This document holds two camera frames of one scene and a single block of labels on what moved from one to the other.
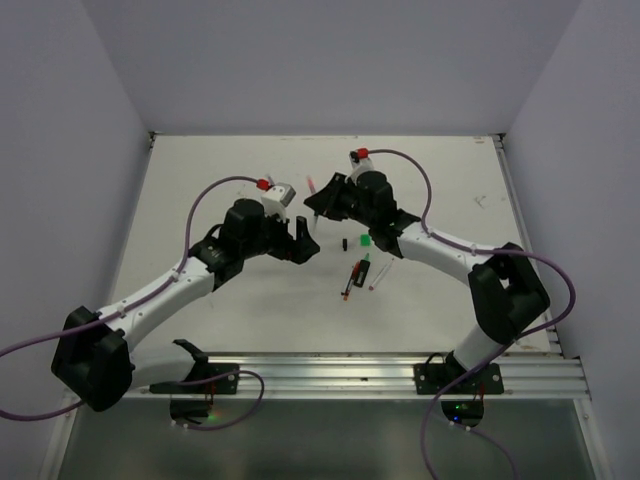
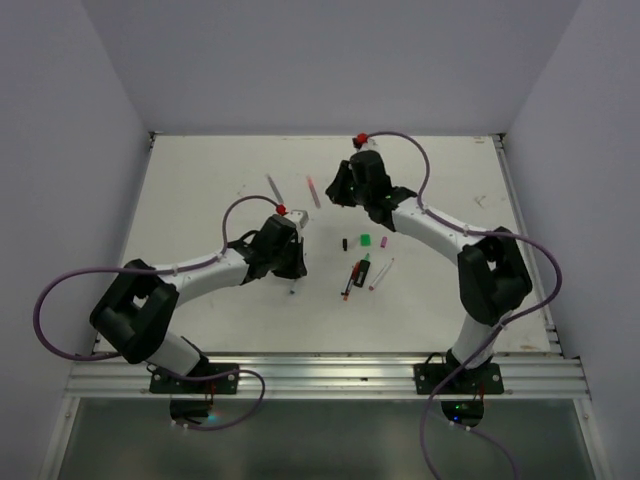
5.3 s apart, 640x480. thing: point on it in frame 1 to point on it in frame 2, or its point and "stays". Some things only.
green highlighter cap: x=365 y=240 stays
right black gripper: x=326 y=201 to x=336 y=188
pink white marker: x=383 y=271 stays
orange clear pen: x=351 y=281 stays
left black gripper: x=296 y=250 to x=297 y=269
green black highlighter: x=362 y=271 stays
